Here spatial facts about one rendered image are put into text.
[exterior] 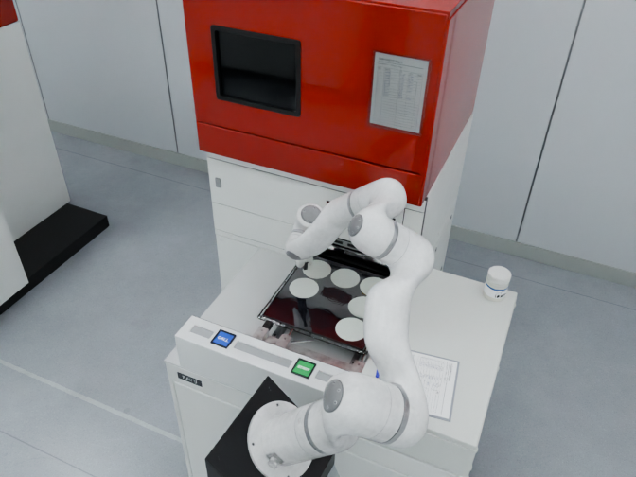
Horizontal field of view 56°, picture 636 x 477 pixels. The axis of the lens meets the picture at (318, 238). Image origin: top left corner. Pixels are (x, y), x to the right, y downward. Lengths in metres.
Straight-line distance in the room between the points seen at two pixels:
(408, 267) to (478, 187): 2.26
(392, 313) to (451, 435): 0.46
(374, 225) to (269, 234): 0.99
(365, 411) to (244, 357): 0.65
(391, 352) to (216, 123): 1.10
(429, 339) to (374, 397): 0.67
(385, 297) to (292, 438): 0.38
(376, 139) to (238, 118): 0.47
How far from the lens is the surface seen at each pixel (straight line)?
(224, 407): 1.97
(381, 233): 1.34
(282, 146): 1.97
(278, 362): 1.74
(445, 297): 1.97
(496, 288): 1.95
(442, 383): 1.72
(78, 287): 3.59
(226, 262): 2.49
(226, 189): 2.26
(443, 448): 1.67
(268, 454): 1.51
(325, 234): 1.66
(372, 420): 1.19
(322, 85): 1.81
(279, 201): 2.16
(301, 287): 2.04
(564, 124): 3.37
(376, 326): 1.28
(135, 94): 4.46
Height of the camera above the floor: 2.28
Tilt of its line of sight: 38 degrees down
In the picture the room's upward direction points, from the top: 1 degrees clockwise
